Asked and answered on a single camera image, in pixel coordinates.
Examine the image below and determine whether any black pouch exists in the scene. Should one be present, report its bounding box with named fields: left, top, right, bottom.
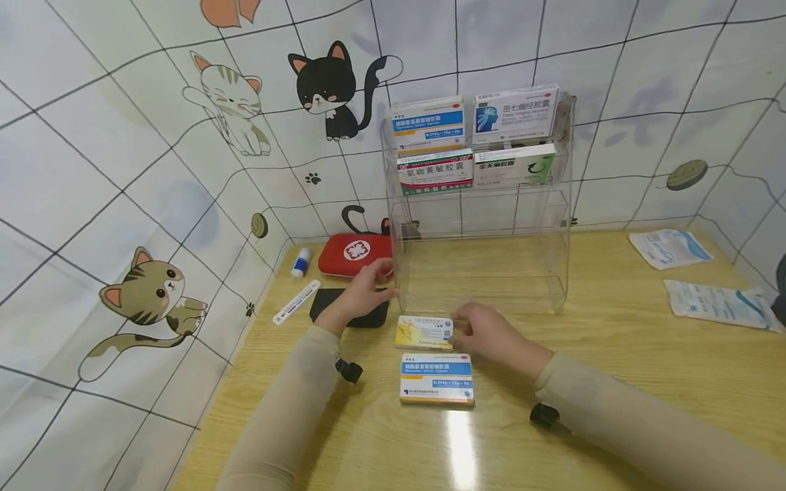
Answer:
left=308, top=287, right=392, bottom=329

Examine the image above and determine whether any person's left forearm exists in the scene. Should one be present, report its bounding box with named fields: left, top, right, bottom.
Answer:
left=214, top=325, right=343, bottom=491

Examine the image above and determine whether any red and green medicine box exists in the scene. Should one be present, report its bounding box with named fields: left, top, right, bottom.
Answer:
left=397, top=148, right=476, bottom=198

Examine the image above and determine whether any yellow and white medicine box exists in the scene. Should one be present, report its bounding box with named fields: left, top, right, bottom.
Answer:
left=394, top=314, right=456, bottom=353

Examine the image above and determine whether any person's right hand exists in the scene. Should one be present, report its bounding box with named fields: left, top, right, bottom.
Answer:
left=449, top=301, right=555, bottom=380

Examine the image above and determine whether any person's left hand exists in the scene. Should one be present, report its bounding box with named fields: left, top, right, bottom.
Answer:
left=331, top=257, right=401, bottom=337

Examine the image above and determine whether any blue and white medicine box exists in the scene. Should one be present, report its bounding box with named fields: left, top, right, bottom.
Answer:
left=399, top=353, right=476, bottom=408
left=390, top=95, right=467, bottom=155

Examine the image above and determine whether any green and white medicine box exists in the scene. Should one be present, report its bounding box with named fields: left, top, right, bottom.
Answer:
left=473, top=143, right=557, bottom=189

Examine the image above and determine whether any white and blue packet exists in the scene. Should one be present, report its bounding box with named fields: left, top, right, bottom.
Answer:
left=628, top=228, right=716, bottom=271
left=663, top=279, right=785, bottom=334

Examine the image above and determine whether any white box with blue head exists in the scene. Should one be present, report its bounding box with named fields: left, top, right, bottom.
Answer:
left=472, top=83, right=562, bottom=146

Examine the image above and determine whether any black wrist band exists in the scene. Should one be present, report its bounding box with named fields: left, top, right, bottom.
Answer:
left=334, top=357, right=364, bottom=385
left=529, top=402, right=562, bottom=431

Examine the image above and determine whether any white thermometer case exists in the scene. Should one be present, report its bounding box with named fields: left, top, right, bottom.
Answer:
left=272, top=279, right=322, bottom=326

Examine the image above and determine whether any clear acrylic shelf rack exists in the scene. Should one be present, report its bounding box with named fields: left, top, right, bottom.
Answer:
left=380, top=91, right=579, bottom=316

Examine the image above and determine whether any small white and blue bottle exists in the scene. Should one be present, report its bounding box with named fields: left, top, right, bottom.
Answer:
left=289, top=247, right=313, bottom=280

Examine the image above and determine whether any dark object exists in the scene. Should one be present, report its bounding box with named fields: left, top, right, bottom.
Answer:
left=772, top=253, right=786, bottom=329

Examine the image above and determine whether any red first aid pouch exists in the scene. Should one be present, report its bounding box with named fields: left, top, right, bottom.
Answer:
left=317, top=233, right=394, bottom=280

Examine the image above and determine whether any person's right forearm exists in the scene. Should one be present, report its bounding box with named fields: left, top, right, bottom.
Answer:
left=534, top=351, right=786, bottom=491

